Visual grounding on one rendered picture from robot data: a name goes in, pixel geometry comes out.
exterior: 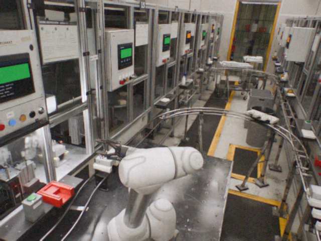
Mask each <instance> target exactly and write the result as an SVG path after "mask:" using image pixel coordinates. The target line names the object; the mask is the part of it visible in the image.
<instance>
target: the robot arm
mask: <svg viewBox="0 0 321 241"><path fill-rule="evenodd" d="M96 142H100V143H104V144H105V143H107V144H109V145H110V146H111V147H112V148H113V149H114V151H115V152H114V153H110V154H108V153H107V152H103V151H97V152H96V153H97V154H101V155H102V156H105V157H106V159H107V160H117V161H120V160H121V158H123V159H122V160H121V162H120V164H119V176H120V179H121V182H122V183H123V184H124V185H125V186H126V187H128V190H129V196H128V202H127V206H126V209H124V210H122V211H121V213H120V214H118V215H117V216H116V217H115V218H113V219H112V220H111V221H110V222H109V224H108V226H107V229H108V235H109V240H110V241H175V240H176V237H177V235H178V234H179V231H178V230H177V229H175V228H176V212H175V209H174V207H173V205H172V204H171V203H170V202H169V201H168V200H167V199H163V198H161V199H157V200H155V201H154V202H153V203H152V204H151V205H150V206H149V203H150V201H151V198H152V195H153V193H154V192H155V191H156V190H157V189H159V188H160V187H161V186H162V185H164V184H165V182H168V181H171V180H176V179H179V178H182V177H185V176H187V175H188V174H194V173H196V172H198V171H199V170H200V169H201V168H202V166H203V157H202V154H200V153H199V152H198V151H197V150H196V149H194V148H192V147H157V148H153V149H147V150H146V149H137V148H134V147H130V148H127V147H125V146H122V145H121V141H117V140H114V139H111V138H109V137H107V138H106V139H97V140H96ZM115 144H116V145H115ZM111 156H118V157H111ZM148 206H149V207H148Z"/></svg>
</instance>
